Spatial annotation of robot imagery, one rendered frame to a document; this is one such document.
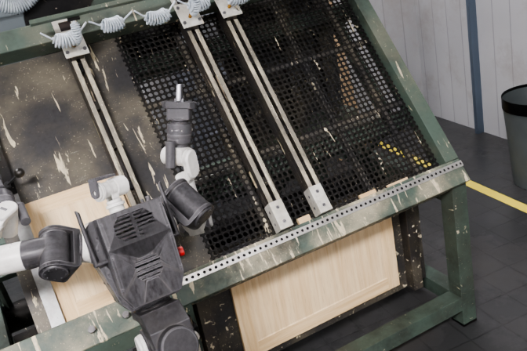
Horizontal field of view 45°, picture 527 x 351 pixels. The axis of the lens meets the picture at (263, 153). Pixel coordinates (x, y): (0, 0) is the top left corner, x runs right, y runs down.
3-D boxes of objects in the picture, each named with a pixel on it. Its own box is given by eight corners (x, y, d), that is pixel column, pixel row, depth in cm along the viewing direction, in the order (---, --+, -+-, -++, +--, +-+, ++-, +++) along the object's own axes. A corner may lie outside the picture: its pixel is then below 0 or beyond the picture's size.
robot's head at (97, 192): (123, 196, 207) (118, 173, 206) (102, 203, 200) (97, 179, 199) (110, 197, 210) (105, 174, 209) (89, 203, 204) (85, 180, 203)
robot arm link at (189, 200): (213, 214, 220) (208, 199, 208) (194, 232, 217) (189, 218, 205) (190, 192, 224) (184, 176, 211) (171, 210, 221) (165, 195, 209)
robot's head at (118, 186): (134, 197, 209) (125, 172, 209) (110, 206, 201) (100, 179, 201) (121, 202, 213) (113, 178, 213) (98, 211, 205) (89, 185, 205)
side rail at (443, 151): (434, 171, 311) (445, 162, 302) (332, -12, 338) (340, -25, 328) (446, 165, 314) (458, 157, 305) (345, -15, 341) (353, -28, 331)
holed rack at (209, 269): (135, 305, 240) (135, 305, 239) (132, 298, 241) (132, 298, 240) (463, 165, 304) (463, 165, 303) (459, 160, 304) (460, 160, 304)
